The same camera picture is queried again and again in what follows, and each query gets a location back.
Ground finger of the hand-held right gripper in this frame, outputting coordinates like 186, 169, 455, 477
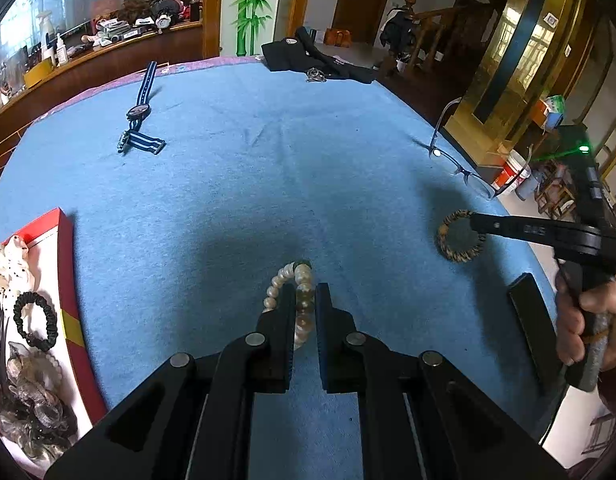
469, 212, 603, 257

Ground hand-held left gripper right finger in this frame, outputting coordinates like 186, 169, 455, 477
315, 282, 569, 480

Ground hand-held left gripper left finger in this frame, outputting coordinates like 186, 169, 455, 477
43, 282, 297, 480

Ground pearl bracelet with green bead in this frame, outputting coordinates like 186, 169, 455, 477
262, 259, 316, 352

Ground brown beaded bracelet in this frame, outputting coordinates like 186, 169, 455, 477
436, 210, 487, 263

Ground red box with white inside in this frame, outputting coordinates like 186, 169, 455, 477
0, 207, 109, 467

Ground grey scrunchie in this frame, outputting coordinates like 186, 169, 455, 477
0, 342, 80, 461

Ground black scrunchie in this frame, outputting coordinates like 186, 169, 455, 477
13, 291, 59, 352

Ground person's right hand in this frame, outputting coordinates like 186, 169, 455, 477
555, 272, 616, 375

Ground wooden chair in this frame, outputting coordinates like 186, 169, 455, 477
535, 160, 579, 221

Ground white plastic bucket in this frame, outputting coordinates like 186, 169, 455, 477
490, 150, 532, 196

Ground black phone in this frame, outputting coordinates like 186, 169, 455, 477
508, 272, 564, 396

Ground eyeglasses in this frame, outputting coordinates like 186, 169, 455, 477
428, 97, 534, 201

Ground golden pillar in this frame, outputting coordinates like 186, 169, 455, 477
445, 0, 591, 168

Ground blue blanket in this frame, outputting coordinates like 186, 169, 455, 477
0, 55, 564, 480

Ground wooden stair railing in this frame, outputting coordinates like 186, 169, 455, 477
378, 0, 471, 77

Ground black jacket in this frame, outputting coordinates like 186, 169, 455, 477
379, 9, 419, 53

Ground blue striped wristwatch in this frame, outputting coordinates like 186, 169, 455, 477
117, 61, 166, 157

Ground white spotted scrunchie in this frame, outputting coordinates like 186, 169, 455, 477
0, 235, 33, 302

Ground black cloth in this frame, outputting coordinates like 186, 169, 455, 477
261, 26, 379, 85

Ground wooden counter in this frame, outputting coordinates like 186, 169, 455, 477
0, 20, 206, 181

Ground yellow box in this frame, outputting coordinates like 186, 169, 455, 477
23, 57, 56, 88

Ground white pump bottle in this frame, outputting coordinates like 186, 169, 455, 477
38, 10, 56, 61

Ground white pearl bracelet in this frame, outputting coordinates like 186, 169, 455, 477
35, 350, 70, 386

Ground green bamboo wall sticker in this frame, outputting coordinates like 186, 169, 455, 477
230, 0, 281, 58

